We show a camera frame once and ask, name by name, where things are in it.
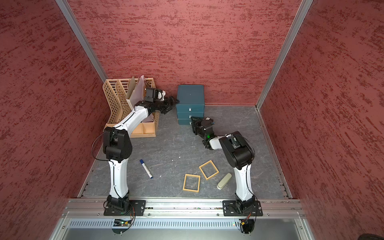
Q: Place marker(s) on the aluminium left corner post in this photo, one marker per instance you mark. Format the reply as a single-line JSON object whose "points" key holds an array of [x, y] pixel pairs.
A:
{"points": [[79, 33]]}

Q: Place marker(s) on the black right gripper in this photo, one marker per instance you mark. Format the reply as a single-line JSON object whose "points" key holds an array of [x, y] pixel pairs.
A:
{"points": [[197, 122]]}

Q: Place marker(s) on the large tan brooch box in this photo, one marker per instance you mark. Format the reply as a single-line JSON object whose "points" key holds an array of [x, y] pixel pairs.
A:
{"points": [[209, 170], [192, 183]]}

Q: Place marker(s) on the aluminium right corner post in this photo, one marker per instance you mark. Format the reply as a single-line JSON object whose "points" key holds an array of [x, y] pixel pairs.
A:
{"points": [[292, 33]]}

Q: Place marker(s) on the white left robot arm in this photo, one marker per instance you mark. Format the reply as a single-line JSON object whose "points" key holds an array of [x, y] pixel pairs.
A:
{"points": [[117, 147]]}

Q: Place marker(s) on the brown printed cardboard sheet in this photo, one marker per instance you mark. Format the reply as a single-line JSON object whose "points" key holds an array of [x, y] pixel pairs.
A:
{"points": [[130, 87]]}

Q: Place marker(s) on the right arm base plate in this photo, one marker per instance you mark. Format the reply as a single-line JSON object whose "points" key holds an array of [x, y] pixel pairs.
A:
{"points": [[232, 208]]}

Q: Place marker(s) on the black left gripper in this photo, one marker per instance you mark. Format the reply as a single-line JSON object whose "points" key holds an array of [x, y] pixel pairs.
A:
{"points": [[169, 105]]}

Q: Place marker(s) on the lilac plastic folder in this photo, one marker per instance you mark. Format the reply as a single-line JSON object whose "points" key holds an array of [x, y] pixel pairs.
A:
{"points": [[138, 93]]}

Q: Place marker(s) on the beige lattice file organizer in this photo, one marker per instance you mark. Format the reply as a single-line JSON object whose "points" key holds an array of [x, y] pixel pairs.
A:
{"points": [[115, 91]]}

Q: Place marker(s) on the left controller board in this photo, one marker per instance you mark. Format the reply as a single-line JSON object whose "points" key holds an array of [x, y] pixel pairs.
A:
{"points": [[122, 223]]}

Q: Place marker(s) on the aluminium front rail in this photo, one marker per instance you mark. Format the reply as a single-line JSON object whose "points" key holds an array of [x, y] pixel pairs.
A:
{"points": [[171, 213]]}

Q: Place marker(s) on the aluminium corner post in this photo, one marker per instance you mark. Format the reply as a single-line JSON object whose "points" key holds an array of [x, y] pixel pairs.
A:
{"points": [[292, 33], [79, 33]]}

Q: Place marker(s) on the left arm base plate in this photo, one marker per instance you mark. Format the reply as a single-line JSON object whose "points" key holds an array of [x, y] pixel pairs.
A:
{"points": [[121, 208]]}

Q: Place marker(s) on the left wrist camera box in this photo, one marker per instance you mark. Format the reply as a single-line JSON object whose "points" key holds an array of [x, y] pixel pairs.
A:
{"points": [[154, 95]]}

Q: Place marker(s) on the teal top drawer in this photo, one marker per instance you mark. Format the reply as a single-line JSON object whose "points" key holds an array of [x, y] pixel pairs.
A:
{"points": [[184, 108]]}

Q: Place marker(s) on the blue white marker pen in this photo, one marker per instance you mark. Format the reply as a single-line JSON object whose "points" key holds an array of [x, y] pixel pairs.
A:
{"points": [[146, 169]]}

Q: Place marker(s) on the teal stacked drawer cabinet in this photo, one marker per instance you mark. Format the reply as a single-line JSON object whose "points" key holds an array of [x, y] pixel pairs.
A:
{"points": [[191, 94]]}

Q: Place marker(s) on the beige oblong case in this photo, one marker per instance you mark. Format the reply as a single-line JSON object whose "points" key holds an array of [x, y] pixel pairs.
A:
{"points": [[223, 182]]}

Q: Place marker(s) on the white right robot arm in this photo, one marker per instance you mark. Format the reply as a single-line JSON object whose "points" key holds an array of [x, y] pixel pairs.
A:
{"points": [[239, 154]]}

